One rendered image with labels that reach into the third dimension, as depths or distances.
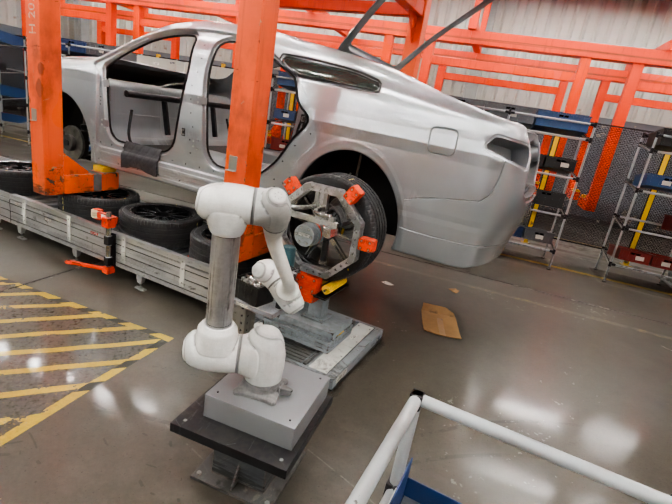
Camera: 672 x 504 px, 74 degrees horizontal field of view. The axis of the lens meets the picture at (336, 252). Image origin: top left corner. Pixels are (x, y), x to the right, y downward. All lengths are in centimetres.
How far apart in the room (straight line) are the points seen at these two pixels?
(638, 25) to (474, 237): 1001
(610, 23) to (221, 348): 1148
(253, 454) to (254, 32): 211
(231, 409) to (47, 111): 299
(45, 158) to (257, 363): 290
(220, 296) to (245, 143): 127
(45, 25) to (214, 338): 302
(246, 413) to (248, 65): 185
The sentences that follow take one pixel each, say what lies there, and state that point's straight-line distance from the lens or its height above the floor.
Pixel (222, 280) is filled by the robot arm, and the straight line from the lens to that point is 165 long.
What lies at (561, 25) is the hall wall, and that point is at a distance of 1219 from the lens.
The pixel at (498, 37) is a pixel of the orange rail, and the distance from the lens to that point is 871.
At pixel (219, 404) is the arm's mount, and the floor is 38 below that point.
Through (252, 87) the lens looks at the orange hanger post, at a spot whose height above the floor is 159.
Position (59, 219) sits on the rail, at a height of 33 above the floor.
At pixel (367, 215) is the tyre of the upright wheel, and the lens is 255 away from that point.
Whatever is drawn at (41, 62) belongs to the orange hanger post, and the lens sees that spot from 416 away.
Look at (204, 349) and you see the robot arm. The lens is 178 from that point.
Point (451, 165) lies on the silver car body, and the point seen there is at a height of 134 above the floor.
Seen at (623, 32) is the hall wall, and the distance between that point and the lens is 1232.
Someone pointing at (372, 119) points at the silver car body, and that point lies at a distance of 290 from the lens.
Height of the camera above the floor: 153
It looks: 17 degrees down
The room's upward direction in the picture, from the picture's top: 10 degrees clockwise
